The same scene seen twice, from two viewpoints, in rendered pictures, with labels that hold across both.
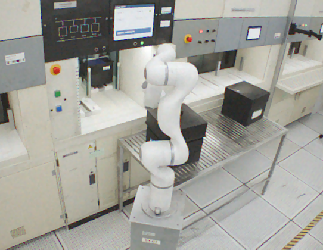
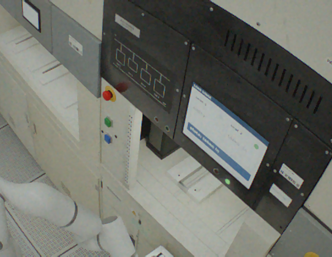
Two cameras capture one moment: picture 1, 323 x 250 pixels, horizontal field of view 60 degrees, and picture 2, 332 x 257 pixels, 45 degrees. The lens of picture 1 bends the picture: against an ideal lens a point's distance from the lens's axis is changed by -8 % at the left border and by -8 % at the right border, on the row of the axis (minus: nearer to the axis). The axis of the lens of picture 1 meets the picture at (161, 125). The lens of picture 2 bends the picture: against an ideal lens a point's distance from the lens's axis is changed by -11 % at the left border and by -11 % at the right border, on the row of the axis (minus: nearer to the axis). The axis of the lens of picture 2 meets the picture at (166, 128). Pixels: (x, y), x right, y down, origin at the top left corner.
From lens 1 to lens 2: 171 cm
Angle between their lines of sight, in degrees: 61
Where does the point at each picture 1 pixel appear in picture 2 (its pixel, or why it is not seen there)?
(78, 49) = (135, 97)
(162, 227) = not seen: outside the picture
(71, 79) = (124, 122)
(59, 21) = (117, 40)
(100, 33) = (165, 103)
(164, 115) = not seen: outside the picture
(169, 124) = not seen: outside the picture
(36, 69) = (90, 73)
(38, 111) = (90, 117)
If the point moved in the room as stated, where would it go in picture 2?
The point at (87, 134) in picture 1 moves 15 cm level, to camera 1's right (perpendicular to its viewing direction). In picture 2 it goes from (133, 199) to (134, 227)
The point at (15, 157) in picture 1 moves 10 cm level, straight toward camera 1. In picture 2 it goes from (70, 133) to (54, 141)
